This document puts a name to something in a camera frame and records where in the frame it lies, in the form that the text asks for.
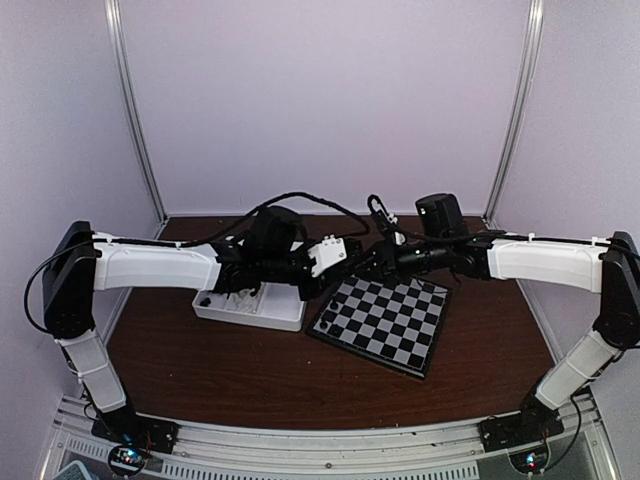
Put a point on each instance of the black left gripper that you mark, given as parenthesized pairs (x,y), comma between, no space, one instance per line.
(328,277)

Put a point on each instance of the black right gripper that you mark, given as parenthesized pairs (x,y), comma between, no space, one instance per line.
(387,264)

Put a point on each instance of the white compartment tray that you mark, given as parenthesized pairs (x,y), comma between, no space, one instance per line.
(274,306)

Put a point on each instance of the black silver chessboard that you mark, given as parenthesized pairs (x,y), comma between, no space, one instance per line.
(393,325)

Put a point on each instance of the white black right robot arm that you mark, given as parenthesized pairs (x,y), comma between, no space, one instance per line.
(607,267)

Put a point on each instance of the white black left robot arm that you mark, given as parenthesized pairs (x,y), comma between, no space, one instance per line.
(261,277)

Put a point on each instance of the white chess piece pile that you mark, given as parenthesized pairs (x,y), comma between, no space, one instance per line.
(243,304)

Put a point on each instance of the right round circuit board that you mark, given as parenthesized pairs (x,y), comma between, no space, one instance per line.
(530,461)

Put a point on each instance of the round circuit board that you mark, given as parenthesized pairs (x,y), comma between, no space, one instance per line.
(127,460)
(530,461)

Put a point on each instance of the left round circuit board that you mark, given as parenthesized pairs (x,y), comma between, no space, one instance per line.
(127,460)

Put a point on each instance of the blue plastic basket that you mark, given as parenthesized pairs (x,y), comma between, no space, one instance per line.
(75,470)

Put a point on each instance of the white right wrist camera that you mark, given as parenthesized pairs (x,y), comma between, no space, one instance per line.
(398,238)

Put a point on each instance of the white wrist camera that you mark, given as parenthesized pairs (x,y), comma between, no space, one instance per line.
(327,253)
(398,238)

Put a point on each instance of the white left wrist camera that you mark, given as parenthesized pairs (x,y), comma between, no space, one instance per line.
(327,253)

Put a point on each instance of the aluminium front rail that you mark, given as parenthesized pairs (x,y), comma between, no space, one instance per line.
(452,450)

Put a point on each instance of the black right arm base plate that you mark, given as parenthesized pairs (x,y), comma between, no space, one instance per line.
(507,432)

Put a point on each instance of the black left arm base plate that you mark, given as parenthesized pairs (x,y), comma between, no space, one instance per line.
(148,435)

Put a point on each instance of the right aluminium frame post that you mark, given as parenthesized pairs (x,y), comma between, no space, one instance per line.
(527,71)

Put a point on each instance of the aluminium frame post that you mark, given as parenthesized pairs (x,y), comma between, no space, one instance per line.
(118,41)
(527,71)

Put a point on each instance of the left aluminium frame post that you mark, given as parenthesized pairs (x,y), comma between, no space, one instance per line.
(118,41)

